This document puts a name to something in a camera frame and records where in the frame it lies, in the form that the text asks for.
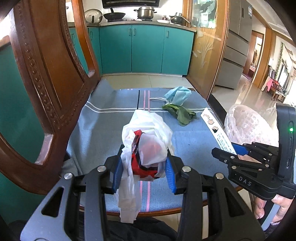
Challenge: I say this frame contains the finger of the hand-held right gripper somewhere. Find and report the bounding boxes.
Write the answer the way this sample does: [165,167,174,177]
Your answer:
[211,147,270,169]
[231,141,279,163]

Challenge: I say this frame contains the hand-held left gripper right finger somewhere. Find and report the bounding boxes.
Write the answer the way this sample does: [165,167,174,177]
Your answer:
[165,149,266,241]

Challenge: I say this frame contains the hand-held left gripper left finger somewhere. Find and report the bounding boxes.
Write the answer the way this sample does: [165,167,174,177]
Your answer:
[21,144,125,241]

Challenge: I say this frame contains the clear plastic bin liner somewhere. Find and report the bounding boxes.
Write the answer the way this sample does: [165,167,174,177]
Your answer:
[224,104,279,146]

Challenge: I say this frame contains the red and black wrapper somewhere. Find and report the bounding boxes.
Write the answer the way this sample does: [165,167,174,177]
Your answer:
[130,129,163,178]

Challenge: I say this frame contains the long white paper package strip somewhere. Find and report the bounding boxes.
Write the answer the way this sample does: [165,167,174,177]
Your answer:
[201,108,238,156]

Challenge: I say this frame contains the white plastic lattice basket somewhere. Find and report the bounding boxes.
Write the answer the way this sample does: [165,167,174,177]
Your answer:
[224,104,280,147]

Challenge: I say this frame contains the white plastic bag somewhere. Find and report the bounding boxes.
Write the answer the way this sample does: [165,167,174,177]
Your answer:
[118,110,174,224]

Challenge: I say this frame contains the person's right hand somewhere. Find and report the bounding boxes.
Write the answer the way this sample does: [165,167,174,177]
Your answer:
[254,193,296,226]

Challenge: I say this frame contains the blue striped seat cloth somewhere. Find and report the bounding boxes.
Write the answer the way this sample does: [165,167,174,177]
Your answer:
[62,80,234,213]

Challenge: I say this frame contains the green vegetable leaf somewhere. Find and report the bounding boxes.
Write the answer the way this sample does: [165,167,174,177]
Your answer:
[162,104,197,127]

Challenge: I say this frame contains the pink hanging cloth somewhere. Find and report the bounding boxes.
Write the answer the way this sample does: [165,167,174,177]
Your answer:
[261,77,275,93]

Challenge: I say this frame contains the wooden bench with red cushions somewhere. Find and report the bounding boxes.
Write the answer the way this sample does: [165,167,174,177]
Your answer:
[269,79,289,101]

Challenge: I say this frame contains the blue face mask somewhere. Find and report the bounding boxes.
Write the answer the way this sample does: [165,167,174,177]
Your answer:
[150,86,192,106]

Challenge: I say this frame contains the grey refrigerator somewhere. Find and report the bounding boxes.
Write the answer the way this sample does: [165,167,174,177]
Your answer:
[215,0,253,90]

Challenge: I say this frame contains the glass sliding door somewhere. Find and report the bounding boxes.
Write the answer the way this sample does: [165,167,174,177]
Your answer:
[183,0,230,101]

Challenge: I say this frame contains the carved wooden chair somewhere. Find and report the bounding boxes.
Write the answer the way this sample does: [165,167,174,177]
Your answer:
[0,0,244,217]

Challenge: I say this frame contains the teal lower kitchen cabinets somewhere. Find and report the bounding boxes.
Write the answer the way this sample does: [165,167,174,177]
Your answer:
[0,23,195,232]

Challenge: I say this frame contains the black cooking pot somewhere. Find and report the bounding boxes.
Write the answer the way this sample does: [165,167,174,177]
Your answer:
[169,13,190,25]

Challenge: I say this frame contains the gas stove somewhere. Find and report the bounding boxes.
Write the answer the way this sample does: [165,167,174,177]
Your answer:
[107,19,153,23]

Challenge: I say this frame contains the black wok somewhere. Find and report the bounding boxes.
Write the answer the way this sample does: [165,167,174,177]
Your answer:
[103,8,126,20]

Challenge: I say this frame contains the steel pot lid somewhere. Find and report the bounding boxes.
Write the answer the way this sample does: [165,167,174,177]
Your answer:
[84,9,103,24]

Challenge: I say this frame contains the stainless steel stockpot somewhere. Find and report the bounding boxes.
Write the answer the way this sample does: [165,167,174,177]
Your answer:
[134,6,156,19]

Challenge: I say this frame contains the black range hood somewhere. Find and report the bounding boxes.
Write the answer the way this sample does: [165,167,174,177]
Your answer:
[102,0,160,9]

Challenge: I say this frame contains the green wall garland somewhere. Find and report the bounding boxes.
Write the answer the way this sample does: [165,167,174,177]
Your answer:
[276,43,284,75]

